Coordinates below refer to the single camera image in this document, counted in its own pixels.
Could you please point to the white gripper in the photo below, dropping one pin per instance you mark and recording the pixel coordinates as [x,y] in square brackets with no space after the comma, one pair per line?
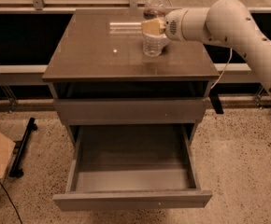
[172,25]

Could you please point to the clear plastic water bottle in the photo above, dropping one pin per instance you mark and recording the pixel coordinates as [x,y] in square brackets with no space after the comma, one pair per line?
[153,44]

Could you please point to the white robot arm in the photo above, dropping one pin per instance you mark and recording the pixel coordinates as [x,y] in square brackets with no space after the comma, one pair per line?
[227,23]

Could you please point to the closed grey top drawer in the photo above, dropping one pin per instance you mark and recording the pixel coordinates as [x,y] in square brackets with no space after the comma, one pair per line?
[119,111]

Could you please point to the grey drawer cabinet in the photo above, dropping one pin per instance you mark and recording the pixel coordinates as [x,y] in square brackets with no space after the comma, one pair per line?
[100,57]

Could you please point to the open grey middle drawer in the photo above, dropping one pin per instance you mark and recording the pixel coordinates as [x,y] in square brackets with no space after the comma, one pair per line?
[132,167]

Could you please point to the white ceramic bowl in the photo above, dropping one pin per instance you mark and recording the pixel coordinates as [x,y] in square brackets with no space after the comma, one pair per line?
[164,40]

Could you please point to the metal window rail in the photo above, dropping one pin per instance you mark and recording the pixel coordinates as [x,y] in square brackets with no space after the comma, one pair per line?
[24,75]

